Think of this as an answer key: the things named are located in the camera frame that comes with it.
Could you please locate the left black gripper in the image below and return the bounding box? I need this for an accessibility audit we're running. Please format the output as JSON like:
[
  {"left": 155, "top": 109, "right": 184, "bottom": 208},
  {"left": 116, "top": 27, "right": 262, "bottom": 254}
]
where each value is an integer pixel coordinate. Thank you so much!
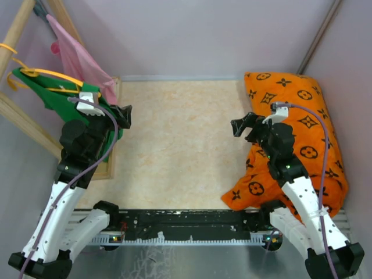
[{"left": 82, "top": 104, "right": 131, "bottom": 160}]

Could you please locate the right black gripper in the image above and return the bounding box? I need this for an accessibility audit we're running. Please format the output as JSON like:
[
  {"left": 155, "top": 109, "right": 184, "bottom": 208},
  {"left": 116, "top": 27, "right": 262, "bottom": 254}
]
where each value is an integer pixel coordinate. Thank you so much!
[{"left": 231, "top": 112, "right": 281, "bottom": 160}]

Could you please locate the orange patterned pillowcase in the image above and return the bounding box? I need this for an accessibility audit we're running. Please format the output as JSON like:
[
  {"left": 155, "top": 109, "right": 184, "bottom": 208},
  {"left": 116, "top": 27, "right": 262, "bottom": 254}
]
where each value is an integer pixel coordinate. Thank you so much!
[{"left": 221, "top": 72, "right": 348, "bottom": 218}]

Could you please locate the yellow clothes hanger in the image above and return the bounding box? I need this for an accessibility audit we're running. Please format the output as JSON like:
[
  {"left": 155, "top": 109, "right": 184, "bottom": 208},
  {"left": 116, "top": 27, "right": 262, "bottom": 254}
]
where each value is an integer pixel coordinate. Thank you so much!
[{"left": 1, "top": 43, "right": 84, "bottom": 94}]

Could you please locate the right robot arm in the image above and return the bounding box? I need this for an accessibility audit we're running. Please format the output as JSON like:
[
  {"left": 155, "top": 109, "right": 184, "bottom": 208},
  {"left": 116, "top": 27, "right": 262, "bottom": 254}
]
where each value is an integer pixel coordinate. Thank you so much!
[{"left": 231, "top": 108, "right": 364, "bottom": 278}]

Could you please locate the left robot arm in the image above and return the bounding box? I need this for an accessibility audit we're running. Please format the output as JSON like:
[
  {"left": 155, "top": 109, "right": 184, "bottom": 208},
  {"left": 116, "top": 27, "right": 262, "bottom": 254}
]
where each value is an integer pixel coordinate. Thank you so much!
[{"left": 8, "top": 105, "right": 133, "bottom": 278}]

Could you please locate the pink shirt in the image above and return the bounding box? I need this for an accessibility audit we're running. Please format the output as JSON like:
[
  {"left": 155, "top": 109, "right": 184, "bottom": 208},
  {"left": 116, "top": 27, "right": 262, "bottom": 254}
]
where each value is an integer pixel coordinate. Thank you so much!
[{"left": 46, "top": 15, "right": 117, "bottom": 105}]

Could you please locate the wooden clothes rack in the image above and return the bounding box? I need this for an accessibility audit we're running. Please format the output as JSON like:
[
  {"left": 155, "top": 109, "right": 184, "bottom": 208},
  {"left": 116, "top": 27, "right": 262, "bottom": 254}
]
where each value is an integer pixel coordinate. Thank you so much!
[{"left": 0, "top": 0, "right": 123, "bottom": 181}]

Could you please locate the teal clothes hanger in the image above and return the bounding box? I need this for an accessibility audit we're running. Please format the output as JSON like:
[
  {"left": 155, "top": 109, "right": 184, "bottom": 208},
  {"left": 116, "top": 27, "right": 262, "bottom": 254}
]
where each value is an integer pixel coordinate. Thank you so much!
[{"left": 33, "top": 0, "right": 50, "bottom": 24}]

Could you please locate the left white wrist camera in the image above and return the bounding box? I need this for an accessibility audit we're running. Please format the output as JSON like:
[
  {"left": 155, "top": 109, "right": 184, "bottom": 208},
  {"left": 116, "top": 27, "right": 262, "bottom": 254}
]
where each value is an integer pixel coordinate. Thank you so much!
[{"left": 77, "top": 92, "right": 105, "bottom": 116}]

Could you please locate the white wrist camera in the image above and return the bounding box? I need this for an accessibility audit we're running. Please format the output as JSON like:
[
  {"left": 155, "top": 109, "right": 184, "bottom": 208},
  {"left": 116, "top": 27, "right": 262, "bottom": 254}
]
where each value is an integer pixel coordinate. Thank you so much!
[
  {"left": 262, "top": 102, "right": 290, "bottom": 124},
  {"left": 77, "top": 92, "right": 105, "bottom": 116}
]

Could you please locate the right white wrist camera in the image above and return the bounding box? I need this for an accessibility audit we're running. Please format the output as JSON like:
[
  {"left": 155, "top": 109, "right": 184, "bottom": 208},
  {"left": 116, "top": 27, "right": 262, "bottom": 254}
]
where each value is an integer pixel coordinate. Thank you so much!
[{"left": 262, "top": 102, "right": 290, "bottom": 124}]

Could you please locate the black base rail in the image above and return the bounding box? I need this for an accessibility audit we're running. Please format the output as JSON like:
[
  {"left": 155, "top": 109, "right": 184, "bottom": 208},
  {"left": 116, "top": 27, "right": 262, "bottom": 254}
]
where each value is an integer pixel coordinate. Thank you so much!
[{"left": 90, "top": 209, "right": 283, "bottom": 251}]

